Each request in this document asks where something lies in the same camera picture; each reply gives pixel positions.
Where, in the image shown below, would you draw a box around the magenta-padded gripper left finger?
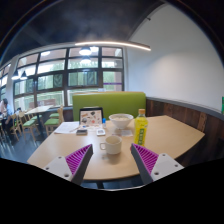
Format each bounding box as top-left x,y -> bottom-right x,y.
43,143 -> 95,187

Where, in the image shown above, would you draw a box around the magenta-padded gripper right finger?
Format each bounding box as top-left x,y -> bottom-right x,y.
130,143 -> 184,185

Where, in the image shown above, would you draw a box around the yellow drink bottle orange cap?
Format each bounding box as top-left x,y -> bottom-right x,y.
133,108 -> 149,147

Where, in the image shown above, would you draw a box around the small dark box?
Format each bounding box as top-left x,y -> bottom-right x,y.
75,128 -> 89,136

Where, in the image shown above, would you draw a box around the white paper sheets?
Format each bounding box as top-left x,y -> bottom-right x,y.
53,121 -> 81,135

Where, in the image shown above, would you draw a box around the clear plastic wrapper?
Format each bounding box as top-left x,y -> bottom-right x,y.
121,129 -> 134,138

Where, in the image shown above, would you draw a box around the white ceramic mug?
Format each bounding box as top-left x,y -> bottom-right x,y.
99,134 -> 123,156

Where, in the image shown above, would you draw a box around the black-framed standing picture sign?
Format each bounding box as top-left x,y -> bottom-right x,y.
78,106 -> 104,127

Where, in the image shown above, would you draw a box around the white ceramic bowl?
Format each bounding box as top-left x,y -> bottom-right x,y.
108,113 -> 135,130

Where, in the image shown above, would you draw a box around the wooden chairs green seats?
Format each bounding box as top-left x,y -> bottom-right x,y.
0,106 -> 65,141

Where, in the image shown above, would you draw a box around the wooden dining table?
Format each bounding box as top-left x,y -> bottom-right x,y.
24,105 -> 54,134

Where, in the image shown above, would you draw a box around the green upholstered bench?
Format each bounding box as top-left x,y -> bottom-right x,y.
72,91 -> 147,122

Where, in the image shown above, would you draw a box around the person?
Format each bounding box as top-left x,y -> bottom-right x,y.
0,98 -> 14,134

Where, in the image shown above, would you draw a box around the curved linear ceiling light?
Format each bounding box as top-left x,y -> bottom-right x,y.
74,40 -> 152,52

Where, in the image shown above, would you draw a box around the black-framed window wall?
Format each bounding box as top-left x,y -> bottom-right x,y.
0,46 -> 125,111

